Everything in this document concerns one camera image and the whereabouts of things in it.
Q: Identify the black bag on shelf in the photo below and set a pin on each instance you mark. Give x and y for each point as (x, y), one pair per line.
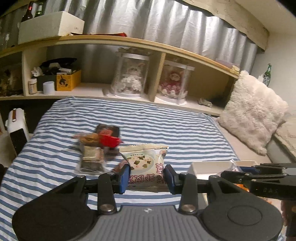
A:
(59, 65)

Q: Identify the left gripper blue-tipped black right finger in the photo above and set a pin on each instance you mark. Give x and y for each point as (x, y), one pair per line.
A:
(185, 185)

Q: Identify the blue white striped quilt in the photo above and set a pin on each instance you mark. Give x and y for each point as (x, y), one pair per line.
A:
(51, 156)

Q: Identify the dark red-label snack packet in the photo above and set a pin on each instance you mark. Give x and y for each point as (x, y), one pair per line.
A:
(108, 130)

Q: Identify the small labelled jar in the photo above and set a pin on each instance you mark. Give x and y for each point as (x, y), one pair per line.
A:
(32, 86)

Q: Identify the beige textured blanket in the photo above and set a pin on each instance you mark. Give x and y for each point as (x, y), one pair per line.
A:
(286, 134)

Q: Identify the white cylinder cup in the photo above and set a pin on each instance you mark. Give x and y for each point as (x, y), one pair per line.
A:
(49, 88)

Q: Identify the white box atop shelf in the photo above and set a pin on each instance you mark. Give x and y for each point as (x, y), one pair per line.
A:
(52, 25)

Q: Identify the white seaweed snack packet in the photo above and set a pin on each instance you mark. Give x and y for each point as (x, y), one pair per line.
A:
(146, 163)

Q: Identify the white space heater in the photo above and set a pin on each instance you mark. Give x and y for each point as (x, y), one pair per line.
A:
(17, 129)

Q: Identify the wooden headboard shelf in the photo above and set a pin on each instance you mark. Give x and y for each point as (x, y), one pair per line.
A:
(34, 53)

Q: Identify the brown gold snack packet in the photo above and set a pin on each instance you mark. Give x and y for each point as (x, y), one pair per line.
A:
(118, 168)

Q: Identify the red-ended twisted snack packet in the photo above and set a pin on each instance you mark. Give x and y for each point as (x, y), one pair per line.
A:
(99, 140)

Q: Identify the white shallow cardboard box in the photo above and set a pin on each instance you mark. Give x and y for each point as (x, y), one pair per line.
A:
(202, 170)

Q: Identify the small clear crumpled wrapper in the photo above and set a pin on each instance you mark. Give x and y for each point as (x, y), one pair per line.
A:
(233, 167)

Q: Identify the green glass bottle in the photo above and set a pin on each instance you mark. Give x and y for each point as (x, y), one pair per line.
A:
(267, 75)

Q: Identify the gold foil clear snack packet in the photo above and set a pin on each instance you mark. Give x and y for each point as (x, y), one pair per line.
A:
(92, 161)

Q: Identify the fluffy cream pillow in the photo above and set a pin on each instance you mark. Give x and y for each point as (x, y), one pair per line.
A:
(253, 113)

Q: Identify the small object on shelf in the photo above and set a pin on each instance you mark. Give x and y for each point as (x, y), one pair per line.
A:
(205, 102)

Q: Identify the yellow cardboard box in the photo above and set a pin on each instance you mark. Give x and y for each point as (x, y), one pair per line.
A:
(68, 82)

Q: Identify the pink doll in case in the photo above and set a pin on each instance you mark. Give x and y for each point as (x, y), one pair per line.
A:
(173, 84)

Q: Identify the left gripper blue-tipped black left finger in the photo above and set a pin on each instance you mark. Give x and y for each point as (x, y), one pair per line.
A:
(108, 185)

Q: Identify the white doll in case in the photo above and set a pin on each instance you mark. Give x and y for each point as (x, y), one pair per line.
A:
(130, 74)

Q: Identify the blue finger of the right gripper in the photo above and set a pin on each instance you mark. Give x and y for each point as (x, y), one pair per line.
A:
(251, 170)

